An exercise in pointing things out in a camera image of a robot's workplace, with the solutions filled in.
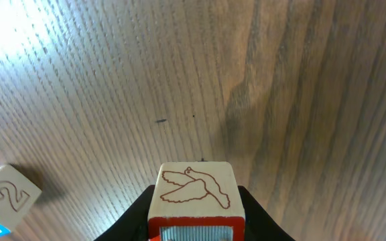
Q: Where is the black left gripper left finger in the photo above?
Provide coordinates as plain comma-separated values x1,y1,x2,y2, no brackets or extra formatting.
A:
95,185,155,241

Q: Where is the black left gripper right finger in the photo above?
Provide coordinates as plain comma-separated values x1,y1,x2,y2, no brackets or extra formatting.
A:
238,185,294,241

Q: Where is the red letter I block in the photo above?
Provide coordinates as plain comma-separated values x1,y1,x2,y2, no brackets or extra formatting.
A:
147,161,246,241

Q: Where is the blue number 2 block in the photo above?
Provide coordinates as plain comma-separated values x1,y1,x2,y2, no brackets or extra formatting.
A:
0,165,42,237

